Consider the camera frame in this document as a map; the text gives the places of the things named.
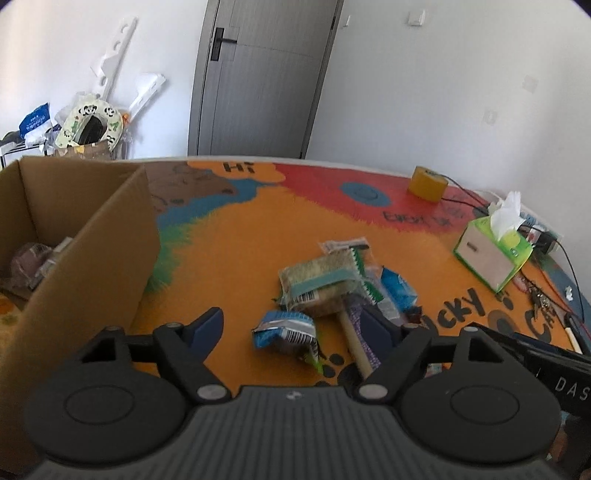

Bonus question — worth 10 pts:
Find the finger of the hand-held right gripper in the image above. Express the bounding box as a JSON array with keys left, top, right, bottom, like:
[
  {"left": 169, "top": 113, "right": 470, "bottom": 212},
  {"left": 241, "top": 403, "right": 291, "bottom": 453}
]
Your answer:
[{"left": 464, "top": 324, "right": 533, "bottom": 354}]

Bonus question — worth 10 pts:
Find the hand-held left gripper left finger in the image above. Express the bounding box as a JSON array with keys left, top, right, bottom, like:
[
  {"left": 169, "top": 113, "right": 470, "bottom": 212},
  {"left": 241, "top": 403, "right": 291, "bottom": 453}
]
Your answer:
[{"left": 78, "top": 306, "right": 230, "bottom": 405}]

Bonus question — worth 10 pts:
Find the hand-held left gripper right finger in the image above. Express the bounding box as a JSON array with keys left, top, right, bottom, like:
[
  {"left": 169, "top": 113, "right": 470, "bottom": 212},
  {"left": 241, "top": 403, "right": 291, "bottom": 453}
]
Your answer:
[{"left": 355, "top": 305, "right": 507, "bottom": 407}]

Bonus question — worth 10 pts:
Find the purple snack packet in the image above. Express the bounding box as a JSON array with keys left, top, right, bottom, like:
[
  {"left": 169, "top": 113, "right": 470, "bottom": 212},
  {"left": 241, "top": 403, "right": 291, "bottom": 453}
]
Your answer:
[{"left": 337, "top": 295, "right": 384, "bottom": 377}]

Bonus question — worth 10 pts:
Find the blue snack packet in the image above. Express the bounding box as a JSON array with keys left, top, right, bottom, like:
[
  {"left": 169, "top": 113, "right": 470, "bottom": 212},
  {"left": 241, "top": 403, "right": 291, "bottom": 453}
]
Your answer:
[
  {"left": 252, "top": 310, "right": 322, "bottom": 366},
  {"left": 379, "top": 267, "right": 419, "bottom": 315}
]

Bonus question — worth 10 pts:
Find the olive green snack packet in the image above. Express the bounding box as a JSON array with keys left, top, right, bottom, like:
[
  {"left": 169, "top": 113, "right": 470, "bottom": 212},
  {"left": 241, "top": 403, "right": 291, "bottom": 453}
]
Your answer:
[{"left": 278, "top": 249, "right": 370, "bottom": 317}]

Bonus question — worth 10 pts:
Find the clear white label packet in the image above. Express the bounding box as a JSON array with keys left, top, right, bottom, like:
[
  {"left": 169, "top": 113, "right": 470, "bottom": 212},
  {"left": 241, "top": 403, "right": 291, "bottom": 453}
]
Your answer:
[{"left": 318, "top": 237, "right": 370, "bottom": 256}]

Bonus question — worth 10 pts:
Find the cardboard box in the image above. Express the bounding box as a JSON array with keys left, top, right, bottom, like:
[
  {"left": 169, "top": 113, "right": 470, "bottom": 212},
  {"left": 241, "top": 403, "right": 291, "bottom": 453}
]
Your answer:
[{"left": 0, "top": 156, "right": 161, "bottom": 476}]

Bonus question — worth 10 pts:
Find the pink snack packet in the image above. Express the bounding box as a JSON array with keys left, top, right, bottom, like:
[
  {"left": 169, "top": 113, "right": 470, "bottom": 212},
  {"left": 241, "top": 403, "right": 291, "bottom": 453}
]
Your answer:
[{"left": 11, "top": 242, "right": 52, "bottom": 283}]

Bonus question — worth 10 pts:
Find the white marker pen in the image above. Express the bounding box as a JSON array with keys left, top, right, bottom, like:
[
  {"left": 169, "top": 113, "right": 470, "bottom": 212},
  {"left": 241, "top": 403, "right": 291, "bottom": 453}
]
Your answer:
[{"left": 563, "top": 314, "right": 585, "bottom": 354}]

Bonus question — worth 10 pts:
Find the bunch of keys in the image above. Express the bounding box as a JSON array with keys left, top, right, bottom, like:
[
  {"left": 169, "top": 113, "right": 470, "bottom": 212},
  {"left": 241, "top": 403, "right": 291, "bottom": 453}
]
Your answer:
[{"left": 522, "top": 277, "right": 555, "bottom": 315}]

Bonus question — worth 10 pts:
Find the green tissue box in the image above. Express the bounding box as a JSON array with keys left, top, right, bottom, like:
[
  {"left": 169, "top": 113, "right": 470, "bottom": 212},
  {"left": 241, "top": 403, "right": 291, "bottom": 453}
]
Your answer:
[{"left": 453, "top": 191, "right": 534, "bottom": 294}]

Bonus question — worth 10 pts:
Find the black power adapter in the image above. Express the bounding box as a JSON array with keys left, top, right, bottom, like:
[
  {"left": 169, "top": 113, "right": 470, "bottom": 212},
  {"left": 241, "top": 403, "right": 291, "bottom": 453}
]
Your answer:
[{"left": 526, "top": 228, "right": 559, "bottom": 254}]

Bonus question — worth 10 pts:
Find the colourful cartoon table mat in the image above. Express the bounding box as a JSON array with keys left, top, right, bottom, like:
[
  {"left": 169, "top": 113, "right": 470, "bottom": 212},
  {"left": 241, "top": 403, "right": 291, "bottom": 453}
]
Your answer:
[{"left": 129, "top": 159, "right": 591, "bottom": 384}]

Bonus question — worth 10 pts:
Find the yellow tape roll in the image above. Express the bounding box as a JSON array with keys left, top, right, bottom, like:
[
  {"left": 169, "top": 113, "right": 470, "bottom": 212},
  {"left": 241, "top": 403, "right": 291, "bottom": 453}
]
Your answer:
[{"left": 409, "top": 166, "right": 448, "bottom": 202}]

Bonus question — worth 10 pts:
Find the grey door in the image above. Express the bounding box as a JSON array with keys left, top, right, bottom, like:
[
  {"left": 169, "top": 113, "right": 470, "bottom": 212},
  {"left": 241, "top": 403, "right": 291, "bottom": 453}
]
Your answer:
[{"left": 187, "top": 0, "right": 345, "bottom": 158}]

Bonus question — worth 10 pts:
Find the short white foam board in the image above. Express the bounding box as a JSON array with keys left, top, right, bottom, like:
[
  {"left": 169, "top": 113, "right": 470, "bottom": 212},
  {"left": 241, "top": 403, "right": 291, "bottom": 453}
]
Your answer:
[{"left": 127, "top": 72, "right": 166, "bottom": 118}]

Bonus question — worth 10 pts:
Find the blue white bag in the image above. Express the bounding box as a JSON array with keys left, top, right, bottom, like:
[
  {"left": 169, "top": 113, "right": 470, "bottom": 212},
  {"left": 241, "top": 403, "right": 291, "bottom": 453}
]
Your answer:
[{"left": 19, "top": 102, "right": 54, "bottom": 144}]

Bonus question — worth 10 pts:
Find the tall white foam board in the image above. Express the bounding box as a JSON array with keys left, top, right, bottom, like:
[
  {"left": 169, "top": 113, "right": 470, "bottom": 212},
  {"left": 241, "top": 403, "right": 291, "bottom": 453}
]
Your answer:
[{"left": 90, "top": 17, "right": 139, "bottom": 100}]

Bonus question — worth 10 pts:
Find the black cable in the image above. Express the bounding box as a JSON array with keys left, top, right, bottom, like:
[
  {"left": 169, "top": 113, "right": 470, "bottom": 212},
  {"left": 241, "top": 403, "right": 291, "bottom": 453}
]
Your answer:
[{"left": 434, "top": 172, "right": 492, "bottom": 215}]

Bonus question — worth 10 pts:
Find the panda print seat ring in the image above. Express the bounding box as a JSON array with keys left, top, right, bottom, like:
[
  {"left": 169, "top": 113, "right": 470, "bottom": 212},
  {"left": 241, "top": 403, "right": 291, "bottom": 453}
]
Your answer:
[{"left": 56, "top": 95, "right": 124, "bottom": 147}]

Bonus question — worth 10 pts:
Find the black door handle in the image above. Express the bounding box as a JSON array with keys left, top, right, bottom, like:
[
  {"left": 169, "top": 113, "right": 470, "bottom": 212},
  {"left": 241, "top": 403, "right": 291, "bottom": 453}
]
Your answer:
[{"left": 209, "top": 28, "right": 238, "bottom": 62}]

